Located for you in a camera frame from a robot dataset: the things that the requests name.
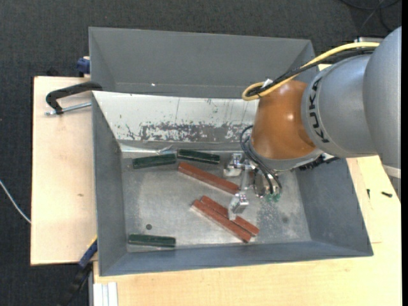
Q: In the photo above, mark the dark green flat block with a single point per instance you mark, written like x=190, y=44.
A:
x=151, y=240
x=154, y=161
x=198, y=156

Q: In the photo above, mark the pale wood flat board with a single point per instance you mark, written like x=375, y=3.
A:
x=62, y=171

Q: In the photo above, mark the grey metal bin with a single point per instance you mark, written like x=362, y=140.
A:
x=178, y=202

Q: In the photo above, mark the small black screw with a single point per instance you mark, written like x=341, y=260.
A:
x=387, y=194

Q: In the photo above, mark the red-brown flat block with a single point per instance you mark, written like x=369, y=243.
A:
x=220, y=222
x=207, y=177
x=216, y=207

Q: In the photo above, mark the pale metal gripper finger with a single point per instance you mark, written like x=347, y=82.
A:
x=238, y=204
x=235, y=162

